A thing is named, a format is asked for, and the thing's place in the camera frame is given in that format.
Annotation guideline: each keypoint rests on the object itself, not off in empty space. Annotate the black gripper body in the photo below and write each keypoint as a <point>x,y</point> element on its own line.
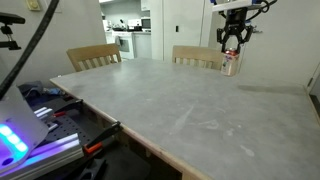
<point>236,20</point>

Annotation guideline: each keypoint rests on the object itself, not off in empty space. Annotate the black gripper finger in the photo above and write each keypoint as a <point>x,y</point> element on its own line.
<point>221,38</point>
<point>248,36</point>

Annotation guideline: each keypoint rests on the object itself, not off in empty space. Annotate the red and white drink can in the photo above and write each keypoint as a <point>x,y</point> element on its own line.
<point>230,65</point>

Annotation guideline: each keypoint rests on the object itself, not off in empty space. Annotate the light wooden slat-back chair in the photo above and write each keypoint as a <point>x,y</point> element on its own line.
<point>93,51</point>
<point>196,53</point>

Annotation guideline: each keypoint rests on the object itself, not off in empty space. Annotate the white room door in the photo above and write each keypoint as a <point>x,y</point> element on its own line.
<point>283,43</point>

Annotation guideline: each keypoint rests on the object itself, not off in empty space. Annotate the small black door latch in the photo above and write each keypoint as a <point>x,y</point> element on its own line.
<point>177,29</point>

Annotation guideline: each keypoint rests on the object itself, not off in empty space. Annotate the tall white panel door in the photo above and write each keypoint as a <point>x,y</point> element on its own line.
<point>181,16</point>

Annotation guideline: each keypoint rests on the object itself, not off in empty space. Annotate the microwave oven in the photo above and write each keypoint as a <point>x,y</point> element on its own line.
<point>145,23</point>

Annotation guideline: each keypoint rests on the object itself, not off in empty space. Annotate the white kitchen base cabinet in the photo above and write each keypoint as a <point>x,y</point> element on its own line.
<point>142,45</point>

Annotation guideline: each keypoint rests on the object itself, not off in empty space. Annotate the white countertop appliance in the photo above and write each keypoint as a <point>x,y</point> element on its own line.
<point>134,24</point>

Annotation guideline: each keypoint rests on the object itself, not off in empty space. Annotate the white kitchen stove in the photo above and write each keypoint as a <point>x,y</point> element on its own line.
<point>124,46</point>

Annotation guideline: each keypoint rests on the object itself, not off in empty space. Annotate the grey hanging towel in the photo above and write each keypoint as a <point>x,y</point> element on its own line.
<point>118,40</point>

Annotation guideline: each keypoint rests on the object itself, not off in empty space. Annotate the black clamp orange trigger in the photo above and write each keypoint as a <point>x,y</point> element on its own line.
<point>68,106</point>
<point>103,133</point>

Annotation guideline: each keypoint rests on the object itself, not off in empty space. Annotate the black perforated mounting board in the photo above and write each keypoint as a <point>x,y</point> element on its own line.
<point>70,128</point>

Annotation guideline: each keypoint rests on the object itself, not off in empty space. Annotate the blue grey cloth bundle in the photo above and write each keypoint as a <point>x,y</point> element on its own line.
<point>31,89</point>

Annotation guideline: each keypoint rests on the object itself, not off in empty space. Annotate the white kitchen wall cabinet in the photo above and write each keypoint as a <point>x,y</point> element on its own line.
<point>145,5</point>

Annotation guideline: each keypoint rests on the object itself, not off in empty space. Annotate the white wall switch plate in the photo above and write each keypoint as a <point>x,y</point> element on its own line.
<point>59,9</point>

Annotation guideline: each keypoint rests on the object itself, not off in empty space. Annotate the beige wall thermostat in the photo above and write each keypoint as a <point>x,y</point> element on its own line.
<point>33,4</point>

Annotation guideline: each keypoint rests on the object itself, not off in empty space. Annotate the aluminium extrusion rail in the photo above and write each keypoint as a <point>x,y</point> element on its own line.
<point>50,151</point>
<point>45,113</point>

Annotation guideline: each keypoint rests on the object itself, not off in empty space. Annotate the black camera on stand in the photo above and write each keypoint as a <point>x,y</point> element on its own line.
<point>8,20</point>

